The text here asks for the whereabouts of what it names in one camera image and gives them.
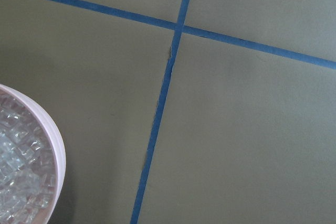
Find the pink bowl of ice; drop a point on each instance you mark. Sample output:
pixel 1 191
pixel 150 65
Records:
pixel 33 160

